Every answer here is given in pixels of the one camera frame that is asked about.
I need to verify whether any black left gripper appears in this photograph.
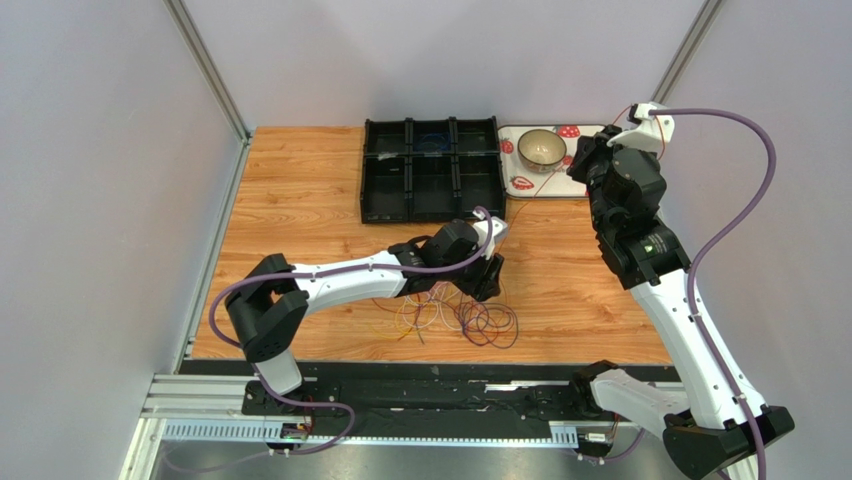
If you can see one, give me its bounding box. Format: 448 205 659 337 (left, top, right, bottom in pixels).
438 243 504 303

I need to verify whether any blue cable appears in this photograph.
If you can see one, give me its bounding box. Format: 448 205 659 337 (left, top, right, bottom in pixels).
415 129 457 154

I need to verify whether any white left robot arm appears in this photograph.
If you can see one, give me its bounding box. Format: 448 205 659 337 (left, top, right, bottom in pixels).
216 217 509 394

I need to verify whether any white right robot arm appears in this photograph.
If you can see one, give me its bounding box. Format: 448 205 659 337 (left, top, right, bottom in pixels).
568 126 795 479

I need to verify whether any beige ceramic bowl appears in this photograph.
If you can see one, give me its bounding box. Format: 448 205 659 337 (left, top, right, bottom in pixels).
516 129 567 173

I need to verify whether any strawberry print serving tray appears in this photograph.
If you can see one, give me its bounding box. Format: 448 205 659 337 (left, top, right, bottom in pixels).
498 124 603 199

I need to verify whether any black compartment organizer tray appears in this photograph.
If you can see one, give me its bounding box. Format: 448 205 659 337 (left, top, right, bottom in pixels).
359 116 507 224

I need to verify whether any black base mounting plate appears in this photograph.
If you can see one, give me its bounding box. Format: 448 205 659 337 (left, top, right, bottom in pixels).
179 359 640 441

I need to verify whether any pink cable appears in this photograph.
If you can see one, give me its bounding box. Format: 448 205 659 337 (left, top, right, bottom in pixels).
425 279 467 314

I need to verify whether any white cable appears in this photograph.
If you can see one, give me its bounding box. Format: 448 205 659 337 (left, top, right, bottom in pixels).
399 282 482 332

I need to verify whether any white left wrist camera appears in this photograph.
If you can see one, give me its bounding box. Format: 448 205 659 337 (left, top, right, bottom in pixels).
472 206 509 260

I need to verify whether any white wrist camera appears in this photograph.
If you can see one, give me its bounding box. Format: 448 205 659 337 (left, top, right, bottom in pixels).
472 206 509 260
606 102 675 155

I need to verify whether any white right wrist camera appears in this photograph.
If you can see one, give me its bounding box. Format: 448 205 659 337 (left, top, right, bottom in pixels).
606 102 675 155

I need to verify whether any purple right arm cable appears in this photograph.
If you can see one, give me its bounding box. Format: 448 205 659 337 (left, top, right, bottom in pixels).
575 108 778 480

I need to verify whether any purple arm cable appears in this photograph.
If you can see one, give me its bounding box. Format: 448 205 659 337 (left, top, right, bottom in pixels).
162 206 495 475
575 108 778 480

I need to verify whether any yellow cable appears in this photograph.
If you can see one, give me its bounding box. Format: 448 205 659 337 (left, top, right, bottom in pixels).
369 296 454 341

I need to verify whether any red cable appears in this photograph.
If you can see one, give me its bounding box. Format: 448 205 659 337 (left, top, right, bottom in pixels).
371 292 467 334

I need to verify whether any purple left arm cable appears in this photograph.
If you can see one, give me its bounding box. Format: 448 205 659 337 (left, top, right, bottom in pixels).
162 206 495 475

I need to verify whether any right aluminium corner post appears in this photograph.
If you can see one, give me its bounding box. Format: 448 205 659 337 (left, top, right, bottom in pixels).
652 0 726 104

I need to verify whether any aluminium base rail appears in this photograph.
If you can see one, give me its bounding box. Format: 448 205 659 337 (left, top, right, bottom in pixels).
143 375 614 447

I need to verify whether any aluminium corner frame post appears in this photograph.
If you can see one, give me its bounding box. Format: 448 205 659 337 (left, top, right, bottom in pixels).
164 0 252 144

